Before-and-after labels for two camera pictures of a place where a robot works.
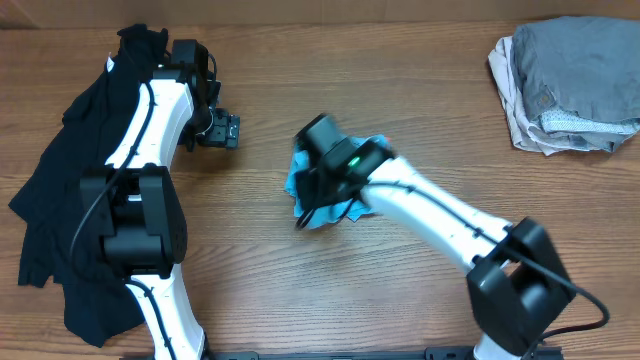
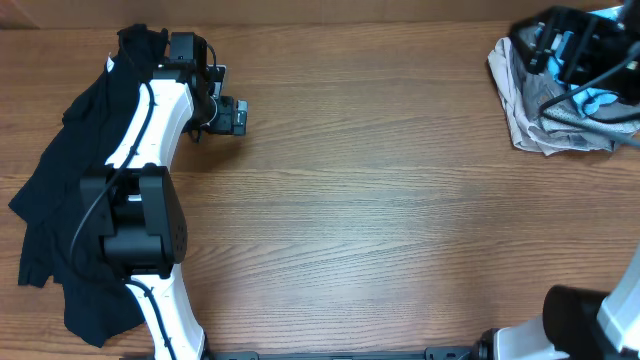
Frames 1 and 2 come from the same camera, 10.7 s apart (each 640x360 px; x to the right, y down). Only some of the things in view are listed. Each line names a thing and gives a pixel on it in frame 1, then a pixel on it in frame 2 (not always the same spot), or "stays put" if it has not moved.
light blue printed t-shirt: (323, 216) → (587, 100)
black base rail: (430, 353) stays put
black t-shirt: (58, 241) stays put
